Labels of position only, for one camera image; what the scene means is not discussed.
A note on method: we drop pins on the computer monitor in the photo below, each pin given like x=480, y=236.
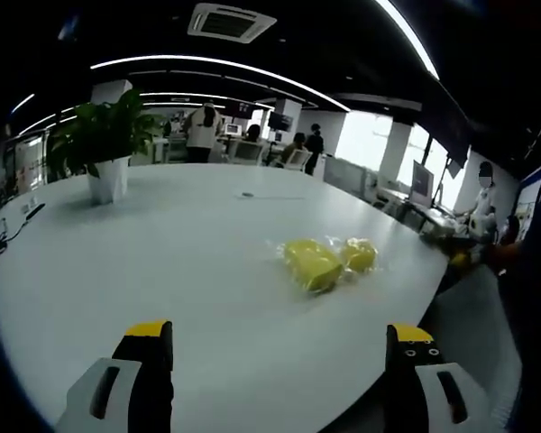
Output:
x=422, y=184

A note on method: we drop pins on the large yellow silicone block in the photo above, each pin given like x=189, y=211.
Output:
x=311, y=264

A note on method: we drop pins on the clear plastic wrap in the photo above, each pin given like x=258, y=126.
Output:
x=324, y=266

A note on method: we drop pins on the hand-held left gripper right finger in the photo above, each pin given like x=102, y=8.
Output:
x=417, y=383

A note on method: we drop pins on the grey office chair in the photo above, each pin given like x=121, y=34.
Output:
x=471, y=343

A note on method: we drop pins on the green potted plant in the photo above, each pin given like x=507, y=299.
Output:
x=101, y=131

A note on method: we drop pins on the white plant pot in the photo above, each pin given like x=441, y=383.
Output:
x=109, y=180

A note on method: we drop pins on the white office chair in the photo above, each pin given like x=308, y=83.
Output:
x=248, y=152
x=299, y=158

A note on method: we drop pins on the ceiling air conditioner vent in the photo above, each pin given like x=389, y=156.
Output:
x=231, y=21

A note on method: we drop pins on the small yellow silicone block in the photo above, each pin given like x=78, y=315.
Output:
x=360, y=255

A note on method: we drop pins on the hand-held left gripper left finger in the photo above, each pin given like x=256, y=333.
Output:
x=135, y=379

